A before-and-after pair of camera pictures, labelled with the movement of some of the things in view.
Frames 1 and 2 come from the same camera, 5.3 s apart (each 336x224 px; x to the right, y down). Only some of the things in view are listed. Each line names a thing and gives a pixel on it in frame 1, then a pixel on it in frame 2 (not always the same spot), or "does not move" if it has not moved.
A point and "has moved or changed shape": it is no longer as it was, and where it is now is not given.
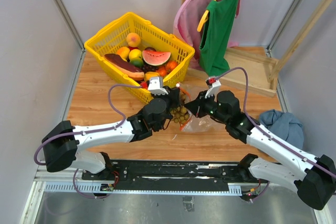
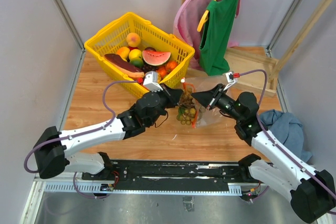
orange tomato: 170,65 does not move
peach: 133,39 does not move
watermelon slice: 156,57 does not move
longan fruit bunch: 179,115 has moved or changed shape
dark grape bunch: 147,67 does not move
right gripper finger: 197,107 to 207,97
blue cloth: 284,124 does not move
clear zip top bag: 190,91 has moved or changed shape
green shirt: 217,31 does not move
